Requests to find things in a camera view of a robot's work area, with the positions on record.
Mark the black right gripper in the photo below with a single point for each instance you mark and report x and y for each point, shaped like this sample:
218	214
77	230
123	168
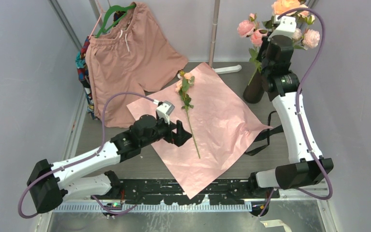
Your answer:
265	45

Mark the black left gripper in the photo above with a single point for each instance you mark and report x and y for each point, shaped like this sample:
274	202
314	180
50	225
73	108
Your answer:
174	133

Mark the pink wrapping paper sheet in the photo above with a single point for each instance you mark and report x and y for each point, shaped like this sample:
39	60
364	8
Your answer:
224	127

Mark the peach rose bud stem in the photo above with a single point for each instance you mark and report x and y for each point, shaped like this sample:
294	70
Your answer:
187	81

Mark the black ribbon gold lettering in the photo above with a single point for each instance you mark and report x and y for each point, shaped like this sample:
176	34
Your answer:
264	135

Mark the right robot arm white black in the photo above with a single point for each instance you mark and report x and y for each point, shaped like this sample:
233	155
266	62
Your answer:
307	165

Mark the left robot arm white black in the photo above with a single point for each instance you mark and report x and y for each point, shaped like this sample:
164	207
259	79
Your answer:
47	182

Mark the black cylindrical vase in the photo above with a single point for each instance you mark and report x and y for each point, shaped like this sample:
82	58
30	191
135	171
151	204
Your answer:
254	91

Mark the pink artificial rose stem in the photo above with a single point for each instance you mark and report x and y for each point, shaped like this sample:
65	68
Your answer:
308	38

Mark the white clothes rack stand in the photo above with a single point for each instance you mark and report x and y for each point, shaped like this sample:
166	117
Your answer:
198	31

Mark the pink shorts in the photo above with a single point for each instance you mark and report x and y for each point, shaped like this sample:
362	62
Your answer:
135	57

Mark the colourful patterned garment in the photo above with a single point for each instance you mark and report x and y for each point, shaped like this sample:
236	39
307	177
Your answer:
83	77

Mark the green clothes hanger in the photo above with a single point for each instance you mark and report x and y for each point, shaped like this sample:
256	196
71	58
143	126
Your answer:
110	13

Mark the pink clothes hanger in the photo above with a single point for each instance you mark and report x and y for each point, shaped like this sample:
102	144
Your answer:
98	12

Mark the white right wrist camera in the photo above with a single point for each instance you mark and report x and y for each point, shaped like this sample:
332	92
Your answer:
286	26

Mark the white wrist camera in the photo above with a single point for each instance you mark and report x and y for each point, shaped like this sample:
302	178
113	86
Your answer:
286	26
164	110

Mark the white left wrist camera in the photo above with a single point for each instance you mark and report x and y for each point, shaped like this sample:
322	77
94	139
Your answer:
164	110

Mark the aluminium rail frame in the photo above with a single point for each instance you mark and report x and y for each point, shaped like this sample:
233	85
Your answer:
160	205

